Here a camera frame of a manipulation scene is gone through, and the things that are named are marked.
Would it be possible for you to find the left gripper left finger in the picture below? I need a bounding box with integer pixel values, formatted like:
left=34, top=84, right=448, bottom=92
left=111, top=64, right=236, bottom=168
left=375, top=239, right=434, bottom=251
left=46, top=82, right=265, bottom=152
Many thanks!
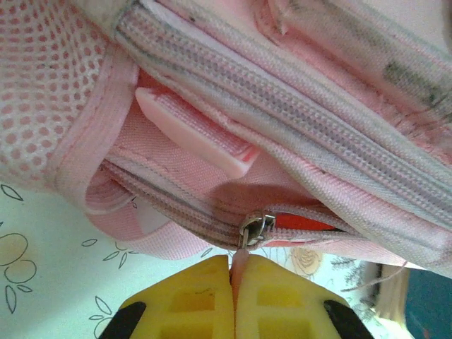
left=98, top=254, right=236, bottom=339

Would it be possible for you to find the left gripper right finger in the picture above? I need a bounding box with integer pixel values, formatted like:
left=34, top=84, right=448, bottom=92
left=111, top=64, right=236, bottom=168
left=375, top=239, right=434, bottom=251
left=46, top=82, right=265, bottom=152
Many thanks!
left=234, top=254, right=376, bottom=339

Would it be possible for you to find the pink student backpack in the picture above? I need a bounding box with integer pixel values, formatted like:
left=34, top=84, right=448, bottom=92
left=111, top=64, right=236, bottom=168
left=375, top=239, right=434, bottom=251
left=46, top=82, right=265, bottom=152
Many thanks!
left=0, top=0, right=452, bottom=324

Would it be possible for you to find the floral table cover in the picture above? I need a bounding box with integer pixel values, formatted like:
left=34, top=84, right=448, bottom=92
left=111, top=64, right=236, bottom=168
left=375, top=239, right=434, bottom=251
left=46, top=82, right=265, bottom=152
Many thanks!
left=0, top=182, right=452, bottom=339

